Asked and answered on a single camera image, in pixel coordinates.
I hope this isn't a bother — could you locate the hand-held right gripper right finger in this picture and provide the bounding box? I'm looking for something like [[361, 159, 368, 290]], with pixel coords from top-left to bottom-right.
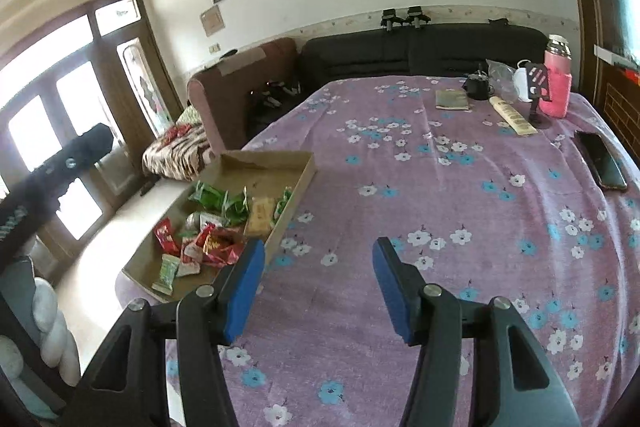
[[372, 237, 583, 427]]

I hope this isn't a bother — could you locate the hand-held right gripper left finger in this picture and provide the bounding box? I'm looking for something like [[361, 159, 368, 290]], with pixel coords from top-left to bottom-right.
[[60, 238, 267, 427]]

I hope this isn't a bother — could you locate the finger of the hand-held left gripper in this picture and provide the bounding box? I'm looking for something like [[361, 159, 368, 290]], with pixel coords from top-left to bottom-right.
[[42, 124, 115, 182]]

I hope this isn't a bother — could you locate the red and yellow snack packet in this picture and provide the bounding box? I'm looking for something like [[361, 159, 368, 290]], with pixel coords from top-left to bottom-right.
[[202, 227, 246, 268]]

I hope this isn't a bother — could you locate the red and white snack packet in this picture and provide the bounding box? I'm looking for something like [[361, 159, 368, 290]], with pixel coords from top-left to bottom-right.
[[177, 237, 206, 278]]

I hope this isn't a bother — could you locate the beige biscuit packet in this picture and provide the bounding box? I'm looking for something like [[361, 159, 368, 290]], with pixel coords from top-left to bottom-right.
[[243, 196, 277, 240]]

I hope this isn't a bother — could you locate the pale green striped snack packet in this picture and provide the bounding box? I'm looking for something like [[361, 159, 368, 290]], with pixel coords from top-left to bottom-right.
[[150, 254, 181, 298]]

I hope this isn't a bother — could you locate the dark green snack packet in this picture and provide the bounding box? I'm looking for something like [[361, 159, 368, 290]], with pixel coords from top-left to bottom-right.
[[220, 187, 251, 228]]

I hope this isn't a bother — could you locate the silver and green snack packet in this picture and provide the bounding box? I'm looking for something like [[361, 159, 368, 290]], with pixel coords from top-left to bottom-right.
[[182, 211, 226, 238]]

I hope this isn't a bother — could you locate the green and white snack packet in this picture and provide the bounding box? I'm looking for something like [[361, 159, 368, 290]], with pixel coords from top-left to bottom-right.
[[271, 186, 295, 228]]

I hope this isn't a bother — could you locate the large red snack packet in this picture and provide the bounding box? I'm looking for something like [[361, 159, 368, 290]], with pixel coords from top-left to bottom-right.
[[153, 217, 182, 258]]

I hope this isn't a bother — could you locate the large green snack packet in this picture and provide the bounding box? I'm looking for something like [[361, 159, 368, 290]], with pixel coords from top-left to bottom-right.
[[187, 181, 233, 215]]

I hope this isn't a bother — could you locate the brown cardboard box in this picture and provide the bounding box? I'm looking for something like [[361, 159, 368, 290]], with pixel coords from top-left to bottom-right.
[[121, 150, 317, 305]]

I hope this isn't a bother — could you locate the glass balcony door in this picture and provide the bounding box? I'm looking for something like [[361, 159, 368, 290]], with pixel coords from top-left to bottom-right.
[[0, 0, 181, 278]]

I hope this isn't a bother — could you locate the striped floral blanket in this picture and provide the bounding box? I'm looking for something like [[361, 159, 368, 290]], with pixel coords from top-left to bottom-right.
[[141, 104, 221, 182]]

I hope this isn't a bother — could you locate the purple floral bedsheet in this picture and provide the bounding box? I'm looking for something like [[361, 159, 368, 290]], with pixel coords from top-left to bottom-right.
[[115, 74, 640, 427]]

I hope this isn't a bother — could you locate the pale knotted braid cushion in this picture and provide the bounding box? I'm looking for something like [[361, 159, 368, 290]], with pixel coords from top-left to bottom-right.
[[0, 277, 83, 413]]

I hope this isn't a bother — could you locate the black tangled gear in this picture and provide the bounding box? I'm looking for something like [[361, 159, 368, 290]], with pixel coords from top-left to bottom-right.
[[247, 79, 303, 110]]

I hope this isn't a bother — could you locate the olive notebook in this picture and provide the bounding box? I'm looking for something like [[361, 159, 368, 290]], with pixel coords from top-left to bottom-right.
[[434, 89, 472, 112]]

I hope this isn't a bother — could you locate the long beige box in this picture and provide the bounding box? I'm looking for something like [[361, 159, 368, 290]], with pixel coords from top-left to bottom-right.
[[487, 96, 540, 138]]

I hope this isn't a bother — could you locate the small black pouch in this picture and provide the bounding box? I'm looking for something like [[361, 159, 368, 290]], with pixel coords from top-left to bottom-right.
[[461, 63, 493, 102]]

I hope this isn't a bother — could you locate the clear plastic bag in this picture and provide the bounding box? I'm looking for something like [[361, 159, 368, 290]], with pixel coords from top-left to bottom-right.
[[485, 59, 521, 105]]

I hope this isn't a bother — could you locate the black padded headboard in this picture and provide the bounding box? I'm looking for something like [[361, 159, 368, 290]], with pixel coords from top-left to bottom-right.
[[300, 23, 548, 92]]

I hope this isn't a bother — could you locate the black smartphone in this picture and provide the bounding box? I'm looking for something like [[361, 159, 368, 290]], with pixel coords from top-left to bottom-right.
[[574, 130, 628, 192]]

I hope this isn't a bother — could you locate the black phone stand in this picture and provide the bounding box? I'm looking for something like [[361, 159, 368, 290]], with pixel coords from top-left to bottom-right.
[[525, 63, 555, 130]]

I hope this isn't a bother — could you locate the pink bottle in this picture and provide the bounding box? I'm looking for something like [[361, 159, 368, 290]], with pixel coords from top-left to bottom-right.
[[542, 34, 572, 118]]

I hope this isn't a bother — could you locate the black clamp device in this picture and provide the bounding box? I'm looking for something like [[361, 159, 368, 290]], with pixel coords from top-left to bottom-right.
[[406, 6, 432, 29], [380, 8, 407, 30]]

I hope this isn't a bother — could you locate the brown tiled window ledge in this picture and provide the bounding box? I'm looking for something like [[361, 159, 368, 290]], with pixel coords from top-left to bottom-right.
[[595, 57, 640, 148]]

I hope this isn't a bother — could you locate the wall plaque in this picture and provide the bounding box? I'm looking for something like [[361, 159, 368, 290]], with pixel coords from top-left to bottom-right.
[[200, 5, 224, 38]]

